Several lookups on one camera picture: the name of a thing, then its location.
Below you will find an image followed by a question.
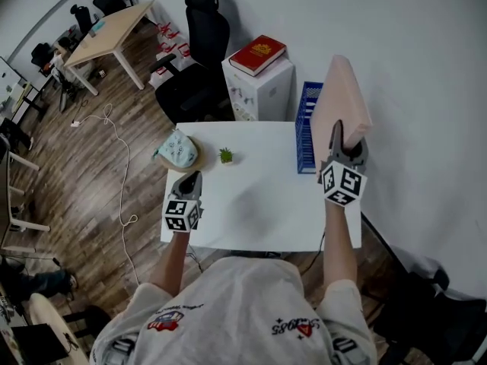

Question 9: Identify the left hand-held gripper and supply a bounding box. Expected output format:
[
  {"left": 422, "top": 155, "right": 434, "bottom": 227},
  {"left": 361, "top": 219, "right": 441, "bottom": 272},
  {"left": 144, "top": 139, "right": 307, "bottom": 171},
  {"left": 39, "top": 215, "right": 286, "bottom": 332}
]
[{"left": 163, "top": 170, "right": 205, "bottom": 235}]

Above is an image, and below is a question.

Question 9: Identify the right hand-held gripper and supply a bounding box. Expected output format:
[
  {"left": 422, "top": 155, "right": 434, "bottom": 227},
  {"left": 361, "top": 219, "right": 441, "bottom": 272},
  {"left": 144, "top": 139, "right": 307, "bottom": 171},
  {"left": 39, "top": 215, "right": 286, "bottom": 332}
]
[{"left": 318, "top": 119, "right": 370, "bottom": 208}]

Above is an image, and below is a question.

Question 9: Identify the blue file holder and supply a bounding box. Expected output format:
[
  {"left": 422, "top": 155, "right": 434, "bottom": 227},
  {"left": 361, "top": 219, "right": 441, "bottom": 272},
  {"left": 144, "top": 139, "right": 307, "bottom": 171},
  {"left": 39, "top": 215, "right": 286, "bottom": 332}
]
[{"left": 294, "top": 81, "right": 325, "bottom": 176}]

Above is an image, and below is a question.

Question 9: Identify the pink folder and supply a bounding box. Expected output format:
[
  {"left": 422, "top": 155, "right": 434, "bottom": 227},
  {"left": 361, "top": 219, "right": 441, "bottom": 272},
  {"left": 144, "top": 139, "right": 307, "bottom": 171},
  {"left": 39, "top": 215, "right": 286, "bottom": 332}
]
[{"left": 309, "top": 54, "right": 374, "bottom": 175}]

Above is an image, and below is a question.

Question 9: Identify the person's left forearm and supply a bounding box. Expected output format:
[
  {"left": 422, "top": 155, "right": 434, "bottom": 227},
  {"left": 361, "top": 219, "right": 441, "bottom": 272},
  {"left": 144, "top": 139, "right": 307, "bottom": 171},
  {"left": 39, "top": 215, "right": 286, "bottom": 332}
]
[{"left": 148, "top": 229, "right": 190, "bottom": 298}]

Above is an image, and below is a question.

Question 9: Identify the person's right forearm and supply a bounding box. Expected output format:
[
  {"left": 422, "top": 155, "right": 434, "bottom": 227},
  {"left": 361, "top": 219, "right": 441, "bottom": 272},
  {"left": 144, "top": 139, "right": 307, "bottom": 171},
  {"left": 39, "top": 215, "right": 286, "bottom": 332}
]
[{"left": 322, "top": 198, "right": 359, "bottom": 285}]

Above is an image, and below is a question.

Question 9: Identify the round wooden tray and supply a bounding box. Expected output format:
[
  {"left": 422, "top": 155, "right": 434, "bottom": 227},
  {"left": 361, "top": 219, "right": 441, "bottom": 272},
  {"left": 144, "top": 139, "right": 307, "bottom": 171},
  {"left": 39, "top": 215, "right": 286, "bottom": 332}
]
[{"left": 158, "top": 136, "right": 205, "bottom": 174}]

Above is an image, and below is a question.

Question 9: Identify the light blue patterned cloth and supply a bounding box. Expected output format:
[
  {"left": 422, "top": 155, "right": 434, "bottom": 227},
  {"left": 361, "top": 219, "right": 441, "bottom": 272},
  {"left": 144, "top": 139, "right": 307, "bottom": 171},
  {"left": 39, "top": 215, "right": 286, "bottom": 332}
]
[{"left": 152, "top": 129, "right": 199, "bottom": 169}]

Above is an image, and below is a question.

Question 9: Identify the white drawer cabinet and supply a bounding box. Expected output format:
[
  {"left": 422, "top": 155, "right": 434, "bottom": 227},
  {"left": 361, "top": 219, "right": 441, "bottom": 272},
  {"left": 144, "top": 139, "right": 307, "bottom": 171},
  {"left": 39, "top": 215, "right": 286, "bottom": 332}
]
[{"left": 221, "top": 54, "right": 296, "bottom": 122}]

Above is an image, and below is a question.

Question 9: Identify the red hardcover book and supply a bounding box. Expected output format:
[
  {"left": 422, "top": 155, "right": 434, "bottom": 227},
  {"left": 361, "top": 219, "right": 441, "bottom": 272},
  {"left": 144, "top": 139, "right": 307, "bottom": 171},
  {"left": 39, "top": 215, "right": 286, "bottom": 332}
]
[{"left": 228, "top": 34, "right": 288, "bottom": 78}]

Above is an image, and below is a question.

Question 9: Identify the person's white printed shirt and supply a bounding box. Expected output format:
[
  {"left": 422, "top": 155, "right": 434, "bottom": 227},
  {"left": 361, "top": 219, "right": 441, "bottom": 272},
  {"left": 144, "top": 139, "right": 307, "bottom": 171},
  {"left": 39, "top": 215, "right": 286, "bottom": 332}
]
[{"left": 88, "top": 255, "right": 378, "bottom": 365}]

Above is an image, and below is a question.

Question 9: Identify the black high-back office chair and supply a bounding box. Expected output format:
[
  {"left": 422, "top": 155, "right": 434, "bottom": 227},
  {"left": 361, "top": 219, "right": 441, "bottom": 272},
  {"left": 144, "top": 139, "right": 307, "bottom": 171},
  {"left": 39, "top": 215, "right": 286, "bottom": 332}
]
[{"left": 149, "top": 0, "right": 232, "bottom": 125}]

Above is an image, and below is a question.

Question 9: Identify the white bag with red print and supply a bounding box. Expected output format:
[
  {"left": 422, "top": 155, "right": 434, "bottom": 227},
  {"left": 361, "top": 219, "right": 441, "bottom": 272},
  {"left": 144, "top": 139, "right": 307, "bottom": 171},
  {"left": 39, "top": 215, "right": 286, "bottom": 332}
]
[{"left": 148, "top": 20, "right": 192, "bottom": 89}]

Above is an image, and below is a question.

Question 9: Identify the light wooden table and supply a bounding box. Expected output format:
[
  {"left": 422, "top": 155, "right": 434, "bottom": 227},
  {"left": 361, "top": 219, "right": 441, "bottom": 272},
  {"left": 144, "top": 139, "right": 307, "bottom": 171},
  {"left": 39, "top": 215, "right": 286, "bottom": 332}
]
[{"left": 62, "top": 0, "right": 158, "bottom": 97}]

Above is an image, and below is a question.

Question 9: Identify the black chair with grey cloth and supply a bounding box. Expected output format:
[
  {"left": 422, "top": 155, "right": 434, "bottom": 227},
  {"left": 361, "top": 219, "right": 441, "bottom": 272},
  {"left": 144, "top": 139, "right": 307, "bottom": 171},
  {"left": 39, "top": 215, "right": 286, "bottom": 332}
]
[{"left": 360, "top": 211, "right": 487, "bottom": 365}]

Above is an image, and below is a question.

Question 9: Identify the round beige table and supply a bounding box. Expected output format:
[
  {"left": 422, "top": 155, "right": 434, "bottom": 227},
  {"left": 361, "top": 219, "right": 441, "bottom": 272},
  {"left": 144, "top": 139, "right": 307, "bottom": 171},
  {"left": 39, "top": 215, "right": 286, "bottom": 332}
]
[{"left": 27, "top": 292, "right": 91, "bottom": 365}]

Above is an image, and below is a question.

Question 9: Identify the black laptop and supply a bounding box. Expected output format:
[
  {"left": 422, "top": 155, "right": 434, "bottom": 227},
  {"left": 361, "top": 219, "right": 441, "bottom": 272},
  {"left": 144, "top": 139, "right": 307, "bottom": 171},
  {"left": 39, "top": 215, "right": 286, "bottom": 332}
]
[{"left": 10, "top": 322, "right": 70, "bottom": 365}]

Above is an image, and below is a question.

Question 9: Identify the white floor cable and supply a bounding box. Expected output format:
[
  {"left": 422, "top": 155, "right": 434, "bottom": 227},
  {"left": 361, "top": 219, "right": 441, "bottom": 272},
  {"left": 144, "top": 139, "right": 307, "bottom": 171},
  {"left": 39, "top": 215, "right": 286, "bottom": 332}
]
[{"left": 75, "top": 103, "right": 141, "bottom": 285}]

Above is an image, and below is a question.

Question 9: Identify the black cable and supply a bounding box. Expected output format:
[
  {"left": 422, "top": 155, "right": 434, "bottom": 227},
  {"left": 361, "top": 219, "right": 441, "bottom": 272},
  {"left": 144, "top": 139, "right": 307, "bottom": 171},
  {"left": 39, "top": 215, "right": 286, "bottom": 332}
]
[
  {"left": 185, "top": 243, "right": 205, "bottom": 274},
  {"left": 303, "top": 232, "right": 327, "bottom": 274}
]

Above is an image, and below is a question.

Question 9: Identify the white frame table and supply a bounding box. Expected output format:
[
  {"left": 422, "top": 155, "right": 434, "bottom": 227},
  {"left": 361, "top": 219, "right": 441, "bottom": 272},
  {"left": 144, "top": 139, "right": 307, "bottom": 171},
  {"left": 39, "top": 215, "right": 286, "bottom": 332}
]
[{"left": 0, "top": 138, "right": 52, "bottom": 255}]

